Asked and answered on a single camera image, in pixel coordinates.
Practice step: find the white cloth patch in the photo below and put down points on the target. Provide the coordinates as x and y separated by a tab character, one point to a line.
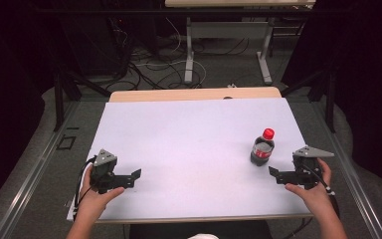
202	236

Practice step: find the red bottle cap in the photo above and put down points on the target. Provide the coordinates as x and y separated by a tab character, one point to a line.
268	133

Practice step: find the dark curtain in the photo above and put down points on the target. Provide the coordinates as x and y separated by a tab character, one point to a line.
368	66
10	83

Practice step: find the light wooden table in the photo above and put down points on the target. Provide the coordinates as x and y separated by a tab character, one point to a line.
179	94

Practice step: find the person's dark clothing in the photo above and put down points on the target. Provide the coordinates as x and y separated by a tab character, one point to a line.
199	229

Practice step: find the black horizontal frame bar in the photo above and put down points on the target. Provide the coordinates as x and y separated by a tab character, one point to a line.
146	11

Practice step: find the person's left hand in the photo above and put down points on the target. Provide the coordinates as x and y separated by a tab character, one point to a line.
93	202

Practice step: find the square floor hatch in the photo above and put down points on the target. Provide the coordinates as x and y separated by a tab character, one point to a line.
66	142

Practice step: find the black metal stand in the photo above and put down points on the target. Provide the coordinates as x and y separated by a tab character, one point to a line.
330	99
59	99

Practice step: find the dark equipment cabinet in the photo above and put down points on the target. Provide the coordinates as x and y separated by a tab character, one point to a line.
89	43

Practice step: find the dark cola bottle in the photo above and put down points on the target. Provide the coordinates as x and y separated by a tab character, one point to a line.
262	152

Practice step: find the aluminium floor rail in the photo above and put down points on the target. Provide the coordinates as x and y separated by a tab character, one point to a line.
351	179
30	179

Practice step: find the white metal-legged desk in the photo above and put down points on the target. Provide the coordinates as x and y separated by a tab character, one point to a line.
229	30

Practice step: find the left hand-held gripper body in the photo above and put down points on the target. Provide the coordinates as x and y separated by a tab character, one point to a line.
103	172

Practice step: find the white table mat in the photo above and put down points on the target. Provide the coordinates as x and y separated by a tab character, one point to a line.
192	149

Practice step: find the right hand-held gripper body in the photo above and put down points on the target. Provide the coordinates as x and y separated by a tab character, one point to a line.
308	172

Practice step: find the person's right hand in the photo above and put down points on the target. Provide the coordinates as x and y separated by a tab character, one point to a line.
316	199

